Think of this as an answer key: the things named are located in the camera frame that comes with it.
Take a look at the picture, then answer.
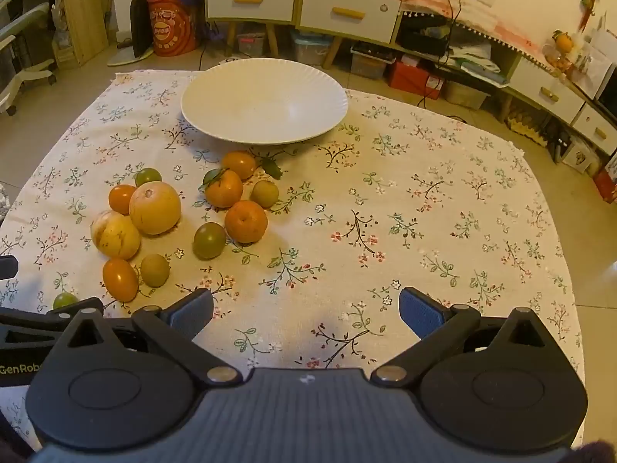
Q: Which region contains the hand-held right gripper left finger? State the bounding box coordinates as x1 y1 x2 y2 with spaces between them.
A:
66 288 243 387

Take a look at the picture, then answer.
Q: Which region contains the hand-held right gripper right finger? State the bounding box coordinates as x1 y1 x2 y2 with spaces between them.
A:
370 287 551 387

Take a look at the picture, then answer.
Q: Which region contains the small yellow-green fruit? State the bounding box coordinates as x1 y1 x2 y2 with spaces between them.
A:
140 253 171 287
250 180 280 208

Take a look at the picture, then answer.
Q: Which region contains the oblong orange tomato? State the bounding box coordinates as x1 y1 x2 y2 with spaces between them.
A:
102 257 140 302

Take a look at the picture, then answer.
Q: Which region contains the large green tomato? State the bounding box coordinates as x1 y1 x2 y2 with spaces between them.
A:
193 222 227 260

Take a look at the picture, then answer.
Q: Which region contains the small yellow pepino melon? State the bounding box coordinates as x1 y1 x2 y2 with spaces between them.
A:
91 210 142 258

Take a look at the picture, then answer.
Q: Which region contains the plain tangerine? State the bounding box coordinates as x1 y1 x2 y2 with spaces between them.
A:
224 199 269 245

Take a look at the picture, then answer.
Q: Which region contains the large yellow pepino melon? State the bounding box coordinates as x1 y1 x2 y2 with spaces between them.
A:
128 181 182 235

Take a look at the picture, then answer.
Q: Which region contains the tangerine with small leaves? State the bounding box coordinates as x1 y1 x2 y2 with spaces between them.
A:
200 168 244 209

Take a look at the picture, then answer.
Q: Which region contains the round orange tomato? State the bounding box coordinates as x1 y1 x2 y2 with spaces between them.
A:
108 184 138 216

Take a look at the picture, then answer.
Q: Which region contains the white ribbed plate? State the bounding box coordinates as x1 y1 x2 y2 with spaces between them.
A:
180 58 349 145

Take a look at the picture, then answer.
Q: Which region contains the floral tablecloth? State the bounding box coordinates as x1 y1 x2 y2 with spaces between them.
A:
0 70 586 449

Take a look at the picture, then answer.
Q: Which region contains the tangerine with long leaf stem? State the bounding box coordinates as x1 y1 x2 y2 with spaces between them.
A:
221 151 284 181

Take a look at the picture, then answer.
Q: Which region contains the white office chair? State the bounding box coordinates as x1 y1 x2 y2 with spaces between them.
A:
0 2 57 117

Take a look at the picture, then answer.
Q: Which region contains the yellow egg tray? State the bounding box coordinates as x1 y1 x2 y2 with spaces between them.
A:
506 106 553 148

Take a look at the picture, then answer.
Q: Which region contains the white printed box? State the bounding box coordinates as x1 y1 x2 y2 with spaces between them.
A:
561 137 598 174

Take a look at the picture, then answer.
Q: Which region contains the beige storage box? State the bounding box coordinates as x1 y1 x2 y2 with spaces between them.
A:
443 79 490 111

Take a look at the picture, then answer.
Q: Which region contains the red gift box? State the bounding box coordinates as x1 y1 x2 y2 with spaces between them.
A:
593 152 617 203

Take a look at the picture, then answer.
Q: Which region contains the red cardboard box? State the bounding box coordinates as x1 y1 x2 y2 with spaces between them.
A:
388 58 445 101

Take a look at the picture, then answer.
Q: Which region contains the white oval floor board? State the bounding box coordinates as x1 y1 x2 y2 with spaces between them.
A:
107 51 155 67

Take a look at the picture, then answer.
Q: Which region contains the long wooden TV console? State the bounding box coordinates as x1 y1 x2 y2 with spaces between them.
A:
400 5 617 155

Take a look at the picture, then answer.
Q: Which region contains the pile of folded clothes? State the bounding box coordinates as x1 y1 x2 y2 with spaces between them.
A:
450 46 509 85

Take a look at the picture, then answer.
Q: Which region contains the clear box with black lid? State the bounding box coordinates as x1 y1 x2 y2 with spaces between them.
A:
350 41 396 80

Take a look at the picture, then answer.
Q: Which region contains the wooden desk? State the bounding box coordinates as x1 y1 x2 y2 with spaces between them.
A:
0 0 109 68

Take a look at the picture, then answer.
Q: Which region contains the small clear storage box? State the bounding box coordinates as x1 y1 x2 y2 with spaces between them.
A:
237 33 267 57

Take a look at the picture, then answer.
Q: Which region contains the black bag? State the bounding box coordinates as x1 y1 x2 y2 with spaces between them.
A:
400 12 451 56

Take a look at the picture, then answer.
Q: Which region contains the black upright panel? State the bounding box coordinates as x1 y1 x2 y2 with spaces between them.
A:
130 0 155 59

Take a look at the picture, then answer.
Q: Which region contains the blue-lid storage box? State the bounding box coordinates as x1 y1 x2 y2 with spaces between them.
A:
292 31 333 66

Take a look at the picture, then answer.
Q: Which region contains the red printed bucket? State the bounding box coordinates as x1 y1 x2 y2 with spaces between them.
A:
146 0 198 57

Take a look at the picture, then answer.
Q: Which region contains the pink fringed cloth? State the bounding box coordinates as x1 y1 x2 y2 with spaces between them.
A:
373 0 555 66

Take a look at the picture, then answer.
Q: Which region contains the orange fruit ornament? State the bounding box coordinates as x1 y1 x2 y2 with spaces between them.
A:
544 29 579 75

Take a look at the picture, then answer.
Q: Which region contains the low wooden drawer cabinet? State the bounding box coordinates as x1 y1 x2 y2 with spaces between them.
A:
295 0 403 71

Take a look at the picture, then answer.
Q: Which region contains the black power cable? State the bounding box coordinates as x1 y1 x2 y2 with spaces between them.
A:
415 0 466 109

